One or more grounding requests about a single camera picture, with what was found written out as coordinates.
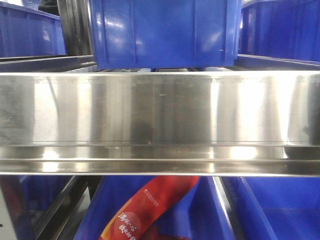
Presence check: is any dark blue bin lower middle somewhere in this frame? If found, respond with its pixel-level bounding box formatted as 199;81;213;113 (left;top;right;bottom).
74;175;235;240

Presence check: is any dark blue bin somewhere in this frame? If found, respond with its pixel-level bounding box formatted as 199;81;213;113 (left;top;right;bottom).
222;177;320;240
0;1;66;58
239;0;320;62
89;0;242;69
74;175;235;240

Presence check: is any stainless steel shelf rail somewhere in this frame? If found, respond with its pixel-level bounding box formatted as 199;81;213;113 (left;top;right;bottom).
0;71;320;177

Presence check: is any dark blue bin lower right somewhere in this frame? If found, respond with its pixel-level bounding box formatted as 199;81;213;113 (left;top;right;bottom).
222;177;320;240

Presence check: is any dark blue bin upper middle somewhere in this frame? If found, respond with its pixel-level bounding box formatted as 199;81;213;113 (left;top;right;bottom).
89;0;242;69

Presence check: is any dark blue bin upper right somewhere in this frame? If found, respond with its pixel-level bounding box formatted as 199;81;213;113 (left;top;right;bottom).
239;0;320;62

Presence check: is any red printed snack bag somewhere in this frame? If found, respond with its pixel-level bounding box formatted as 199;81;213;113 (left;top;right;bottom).
99;175;199;240

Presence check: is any steel shelf divider bar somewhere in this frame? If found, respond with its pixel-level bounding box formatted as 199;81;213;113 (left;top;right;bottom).
212;176;245;240

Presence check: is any dark blue bin upper left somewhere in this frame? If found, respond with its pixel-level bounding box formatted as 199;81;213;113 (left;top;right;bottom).
0;1;66;58

